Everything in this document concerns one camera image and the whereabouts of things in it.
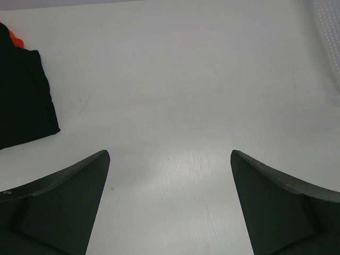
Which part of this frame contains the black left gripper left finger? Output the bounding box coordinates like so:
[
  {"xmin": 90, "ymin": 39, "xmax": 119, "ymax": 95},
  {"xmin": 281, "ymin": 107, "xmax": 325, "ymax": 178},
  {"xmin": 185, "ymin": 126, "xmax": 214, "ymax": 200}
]
[{"xmin": 1, "ymin": 150, "xmax": 110, "ymax": 254}]

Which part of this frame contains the folded orange t shirt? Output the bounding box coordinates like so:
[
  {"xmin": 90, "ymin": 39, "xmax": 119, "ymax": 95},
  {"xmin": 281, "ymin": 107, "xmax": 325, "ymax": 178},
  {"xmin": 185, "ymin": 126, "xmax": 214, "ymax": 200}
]
[{"xmin": 9, "ymin": 30, "xmax": 24, "ymax": 48}]

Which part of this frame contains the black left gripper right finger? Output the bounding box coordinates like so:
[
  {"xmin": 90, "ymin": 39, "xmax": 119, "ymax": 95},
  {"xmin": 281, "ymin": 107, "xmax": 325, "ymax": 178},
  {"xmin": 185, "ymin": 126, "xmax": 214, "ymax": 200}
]
[{"xmin": 231, "ymin": 150, "xmax": 339, "ymax": 254}]

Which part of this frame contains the folded black t shirt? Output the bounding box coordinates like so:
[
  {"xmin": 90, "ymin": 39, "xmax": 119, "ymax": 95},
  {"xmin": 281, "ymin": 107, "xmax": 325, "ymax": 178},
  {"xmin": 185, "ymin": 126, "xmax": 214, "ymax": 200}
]
[{"xmin": 1, "ymin": 24, "xmax": 60, "ymax": 149}]

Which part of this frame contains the white plastic basket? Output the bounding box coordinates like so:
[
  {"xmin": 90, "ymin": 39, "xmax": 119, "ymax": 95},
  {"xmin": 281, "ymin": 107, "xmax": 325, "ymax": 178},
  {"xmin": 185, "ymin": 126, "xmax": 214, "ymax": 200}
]
[{"xmin": 307, "ymin": 0, "xmax": 339, "ymax": 89}]

